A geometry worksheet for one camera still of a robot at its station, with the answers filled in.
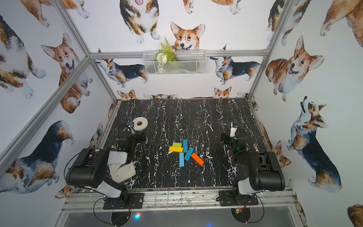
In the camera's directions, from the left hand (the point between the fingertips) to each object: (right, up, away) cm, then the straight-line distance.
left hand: (137, 127), depth 94 cm
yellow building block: (+26, -14, -2) cm, 30 cm away
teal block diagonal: (+35, -17, -4) cm, 39 cm away
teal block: (+32, -12, -2) cm, 34 cm away
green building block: (+26, -12, -1) cm, 29 cm away
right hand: (+60, -1, -1) cm, 61 cm away
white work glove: (-6, -26, -10) cm, 28 cm away
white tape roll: (-3, +1, +12) cm, 13 cm away
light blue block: (+30, -20, -8) cm, 37 cm away
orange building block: (+40, -19, -6) cm, 44 cm away
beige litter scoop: (+78, -13, -1) cm, 80 cm away
